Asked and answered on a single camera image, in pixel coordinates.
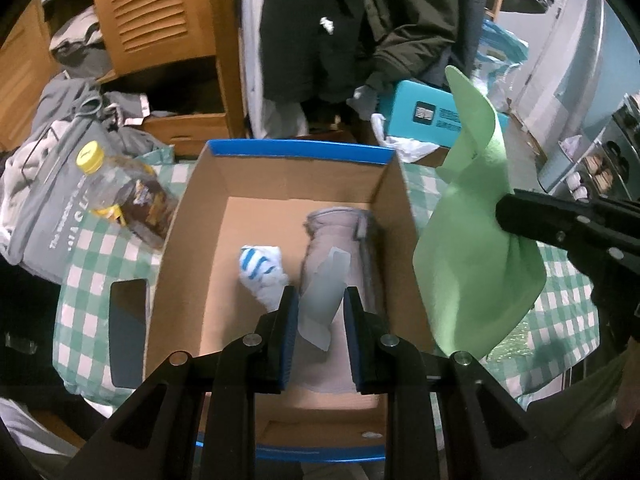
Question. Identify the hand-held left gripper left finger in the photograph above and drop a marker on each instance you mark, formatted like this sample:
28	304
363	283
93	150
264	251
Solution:
289	340

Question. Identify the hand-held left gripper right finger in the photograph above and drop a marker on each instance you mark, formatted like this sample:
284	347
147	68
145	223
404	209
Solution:
352	340

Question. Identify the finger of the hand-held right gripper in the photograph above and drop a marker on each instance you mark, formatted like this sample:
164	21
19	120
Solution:
535	220
560	199

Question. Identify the light green cloth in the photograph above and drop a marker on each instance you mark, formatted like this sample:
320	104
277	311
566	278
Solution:
470	240

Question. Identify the white blue striped sock roll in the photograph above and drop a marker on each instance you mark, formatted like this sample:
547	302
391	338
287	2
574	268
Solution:
260	270

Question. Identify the long grey sock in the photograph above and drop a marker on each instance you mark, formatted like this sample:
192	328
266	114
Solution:
332	230

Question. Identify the green textured knit cloth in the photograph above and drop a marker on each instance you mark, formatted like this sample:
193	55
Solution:
512	340

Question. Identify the blue-sided cardboard box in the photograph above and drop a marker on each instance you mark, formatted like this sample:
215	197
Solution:
250	220

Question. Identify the person's right forearm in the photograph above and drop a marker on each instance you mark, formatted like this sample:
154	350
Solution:
575	420

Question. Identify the person's right hand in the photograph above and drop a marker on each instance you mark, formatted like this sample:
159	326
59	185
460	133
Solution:
630	395

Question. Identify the light blue bin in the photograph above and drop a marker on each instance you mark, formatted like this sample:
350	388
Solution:
552	170

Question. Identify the group of assorted shoes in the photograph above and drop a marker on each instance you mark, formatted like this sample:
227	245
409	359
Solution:
600	170

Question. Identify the small white bag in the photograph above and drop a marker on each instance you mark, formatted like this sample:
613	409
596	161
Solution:
572	147

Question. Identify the metal shoe rack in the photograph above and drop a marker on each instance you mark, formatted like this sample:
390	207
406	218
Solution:
620	130

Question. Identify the clear plastic bag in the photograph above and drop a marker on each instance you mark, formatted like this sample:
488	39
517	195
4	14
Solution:
507	85

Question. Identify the white plastic bag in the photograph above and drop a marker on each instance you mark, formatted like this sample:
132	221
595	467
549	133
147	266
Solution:
405	147

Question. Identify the white door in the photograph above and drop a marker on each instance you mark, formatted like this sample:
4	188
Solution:
560	50

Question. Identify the black flat rectangular device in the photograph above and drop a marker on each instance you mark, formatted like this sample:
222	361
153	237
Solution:
127	335

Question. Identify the teal shoe box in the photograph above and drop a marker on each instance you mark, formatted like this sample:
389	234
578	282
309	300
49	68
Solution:
415	110

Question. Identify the blue printed plastic bag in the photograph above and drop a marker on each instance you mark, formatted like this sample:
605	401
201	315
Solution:
500	45

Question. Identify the navy hanging coat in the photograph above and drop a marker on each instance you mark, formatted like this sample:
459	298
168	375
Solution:
470	20

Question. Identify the yellow-capped plastic bottle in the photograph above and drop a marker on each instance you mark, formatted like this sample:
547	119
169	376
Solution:
135	200

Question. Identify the olive hanging jacket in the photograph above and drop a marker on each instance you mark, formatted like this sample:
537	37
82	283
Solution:
415	25

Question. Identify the wooden wardrobe drawer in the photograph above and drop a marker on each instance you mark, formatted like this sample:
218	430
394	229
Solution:
190	127

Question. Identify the grey printed tote bag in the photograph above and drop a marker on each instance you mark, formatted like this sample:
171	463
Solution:
45	220

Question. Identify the wooden wardrobe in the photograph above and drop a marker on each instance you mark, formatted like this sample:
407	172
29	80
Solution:
225	75

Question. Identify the person's grey trouser leg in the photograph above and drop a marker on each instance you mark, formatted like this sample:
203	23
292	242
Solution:
25	425

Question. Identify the white hanging garment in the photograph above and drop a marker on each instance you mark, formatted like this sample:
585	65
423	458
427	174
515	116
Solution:
252	60

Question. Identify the grey hoodie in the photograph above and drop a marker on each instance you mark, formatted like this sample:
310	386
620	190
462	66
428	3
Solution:
65	100

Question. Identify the wooden louvred wardrobe door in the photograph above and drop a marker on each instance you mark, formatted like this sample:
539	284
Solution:
160	5
22	70

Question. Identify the grey folded clothes pile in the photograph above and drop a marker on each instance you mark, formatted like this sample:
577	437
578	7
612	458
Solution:
80	45

